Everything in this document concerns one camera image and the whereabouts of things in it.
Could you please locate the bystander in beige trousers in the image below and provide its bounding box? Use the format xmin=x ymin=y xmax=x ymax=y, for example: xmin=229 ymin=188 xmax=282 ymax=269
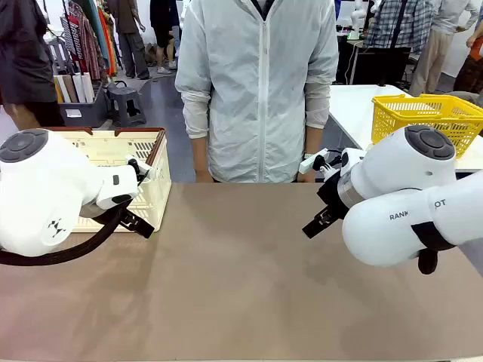
xmin=409 ymin=0 xmax=480 ymax=98

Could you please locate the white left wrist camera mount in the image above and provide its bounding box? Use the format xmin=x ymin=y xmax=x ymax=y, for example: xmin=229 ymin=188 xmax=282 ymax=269
xmin=124 ymin=153 xmax=162 ymax=186

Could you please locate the person in white jacket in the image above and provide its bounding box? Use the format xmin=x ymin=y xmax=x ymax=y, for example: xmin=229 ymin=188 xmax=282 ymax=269
xmin=174 ymin=0 xmax=340 ymax=185

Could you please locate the grey plastic stool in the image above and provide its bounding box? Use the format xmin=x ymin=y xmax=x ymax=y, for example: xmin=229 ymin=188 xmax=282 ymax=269
xmin=107 ymin=81 xmax=147 ymax=128

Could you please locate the bystander in plaid shirt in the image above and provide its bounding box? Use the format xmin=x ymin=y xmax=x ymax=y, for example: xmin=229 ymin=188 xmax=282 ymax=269
xmin=364 ymin=0 xmax=435 ymax=52

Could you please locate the right arm black cable sleeve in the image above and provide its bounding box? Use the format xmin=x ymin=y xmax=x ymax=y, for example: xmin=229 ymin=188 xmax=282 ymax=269
xmin=410 ymin=221 xmax=460 ymax=275

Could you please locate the bystander in orange patterned clothes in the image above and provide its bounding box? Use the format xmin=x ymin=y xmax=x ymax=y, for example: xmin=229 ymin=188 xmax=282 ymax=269
xmin=452 ymin=22 xmax=483 ymax=95

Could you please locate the person's left forearm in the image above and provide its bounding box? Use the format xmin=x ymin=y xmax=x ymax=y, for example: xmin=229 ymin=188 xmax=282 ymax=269
xmin=303 ymin=83 xmax=333 ymax=156

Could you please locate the grey storage bin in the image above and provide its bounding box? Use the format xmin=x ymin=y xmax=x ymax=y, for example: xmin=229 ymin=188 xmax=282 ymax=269
xmin=52 ymin=81 xmax=111 ymax=128

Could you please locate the bystander in dark grey shirt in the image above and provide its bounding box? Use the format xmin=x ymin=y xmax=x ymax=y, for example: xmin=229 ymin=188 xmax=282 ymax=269
xmin=0 ymin=0 xmax=66 ymax=129

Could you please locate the yellow plastic shopping basket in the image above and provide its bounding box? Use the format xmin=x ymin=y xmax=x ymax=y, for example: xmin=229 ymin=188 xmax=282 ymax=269
xmin=371 ymin=93 xmax=483 ymax=159

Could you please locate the arm black cable sleeve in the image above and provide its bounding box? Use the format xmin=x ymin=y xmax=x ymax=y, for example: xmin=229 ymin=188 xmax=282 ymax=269
xmin=410 ymin=221 xmax=460 ymax=275
xmin=0 ymin=203 xmax=131 ymax=267

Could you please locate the white table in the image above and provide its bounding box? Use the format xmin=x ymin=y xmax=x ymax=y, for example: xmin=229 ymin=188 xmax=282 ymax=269
xmin=328 ymin=84 xmax=483 ymax=174

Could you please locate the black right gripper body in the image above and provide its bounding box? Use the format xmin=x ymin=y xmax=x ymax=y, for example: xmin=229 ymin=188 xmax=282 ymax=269
xmin=316 ymin=175 xmax=350 ymax=222

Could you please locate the clothes rack with garments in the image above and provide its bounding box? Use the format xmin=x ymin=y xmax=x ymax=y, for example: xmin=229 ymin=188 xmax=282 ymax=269
xmin=60 ymin=0 xmax=122 ymax=82

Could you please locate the person's right forearm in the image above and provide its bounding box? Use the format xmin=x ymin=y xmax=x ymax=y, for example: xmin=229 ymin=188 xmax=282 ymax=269
xmin=182 ymin=88 xmax=211 ymax=173

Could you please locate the left arm black cable sleeve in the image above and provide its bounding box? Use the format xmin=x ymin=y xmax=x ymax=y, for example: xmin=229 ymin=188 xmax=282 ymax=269
xmin=0 ymin=203 xmax=131 ymax=267

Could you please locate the brown paper roll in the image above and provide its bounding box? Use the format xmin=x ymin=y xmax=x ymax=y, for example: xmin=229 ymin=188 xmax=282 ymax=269
xmin=61 ymin=74 xmax=78 ymax=104

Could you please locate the white paper roll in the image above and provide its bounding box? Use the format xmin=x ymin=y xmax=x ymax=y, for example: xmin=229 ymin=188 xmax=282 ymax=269
xmin=81 ymin=71 xmax=96 ymax=103
xmin=72 ymin=72 xmax=88 ymax=104

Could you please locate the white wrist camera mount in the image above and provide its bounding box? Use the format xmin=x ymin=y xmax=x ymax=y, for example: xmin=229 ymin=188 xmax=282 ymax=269
xmin=299 ymin=148 xmax=343 ymax=175
xmin=124 ymin=153 xmax=162 ymax=186

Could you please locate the cream folding crate brown rim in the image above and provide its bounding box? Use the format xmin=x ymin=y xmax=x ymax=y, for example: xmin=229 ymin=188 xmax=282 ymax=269
xmin=47 ymin=126 xmax=173 ymax=233

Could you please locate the black monitor panel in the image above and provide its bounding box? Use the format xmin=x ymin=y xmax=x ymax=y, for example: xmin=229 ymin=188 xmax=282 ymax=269
xmin=354 ymin=47 xmax=412 ymax=87

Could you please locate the grey plastic chair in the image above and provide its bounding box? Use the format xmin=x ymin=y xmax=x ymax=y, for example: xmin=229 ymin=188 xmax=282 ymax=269
xmin=47 ymin=35 xmax=73 ymax=75

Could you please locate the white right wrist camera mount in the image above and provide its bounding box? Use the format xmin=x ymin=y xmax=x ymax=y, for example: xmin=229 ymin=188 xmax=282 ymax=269
xmin=299 ymin=148 xmax=343 ymax=175

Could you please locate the bystander in black shorts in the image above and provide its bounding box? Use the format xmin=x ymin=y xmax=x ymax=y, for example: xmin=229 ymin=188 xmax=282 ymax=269
xmin=149 ymin=0 xmax=183 ymax=75

